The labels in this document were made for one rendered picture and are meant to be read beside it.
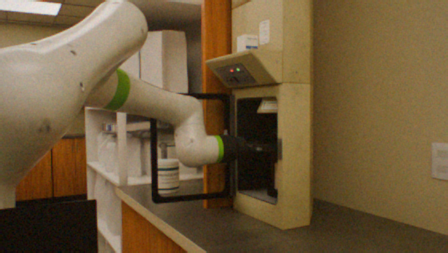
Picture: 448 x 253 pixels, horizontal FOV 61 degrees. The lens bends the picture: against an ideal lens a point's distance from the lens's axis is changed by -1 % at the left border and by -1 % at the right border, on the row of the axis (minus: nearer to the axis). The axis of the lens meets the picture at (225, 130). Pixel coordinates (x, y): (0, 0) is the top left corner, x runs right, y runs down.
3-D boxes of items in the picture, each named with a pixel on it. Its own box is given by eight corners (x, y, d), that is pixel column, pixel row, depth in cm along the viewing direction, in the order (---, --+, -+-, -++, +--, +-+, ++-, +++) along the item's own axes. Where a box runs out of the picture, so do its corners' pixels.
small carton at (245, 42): (249, 55, 132) (249, 38, 131) (258, 54, 127) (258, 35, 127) (237, 54, 129) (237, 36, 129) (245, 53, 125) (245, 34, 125)
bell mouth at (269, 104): (286, 112, 151) (286, 98, 151) (317, 112, 136) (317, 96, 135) (247, 112, 143) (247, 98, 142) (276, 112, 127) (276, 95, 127)
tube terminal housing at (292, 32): (283, 200, 164) (283, 17, 160) (340, 218, 136) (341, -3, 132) (232, 208, 152) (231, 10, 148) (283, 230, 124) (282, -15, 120)
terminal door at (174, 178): (230, 197, 150) (230, 93, 148) (151, 204, 139) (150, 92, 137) (230, 196, 151) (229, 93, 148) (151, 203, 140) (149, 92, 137)
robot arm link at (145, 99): (102, 118, 102) (133, 103, 97) (98, 78, 105) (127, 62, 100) (186, 137, 132) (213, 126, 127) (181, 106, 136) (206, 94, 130)
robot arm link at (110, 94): (78, 70, 81) (62, 31, 86) (44, 108, 85) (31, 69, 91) (139, 90, 96) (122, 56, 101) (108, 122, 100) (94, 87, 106)
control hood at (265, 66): (231, 88, 150) (231, 62, 149) (283, 82, 121) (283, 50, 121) (205, 87, 144) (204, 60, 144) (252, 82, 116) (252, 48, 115)
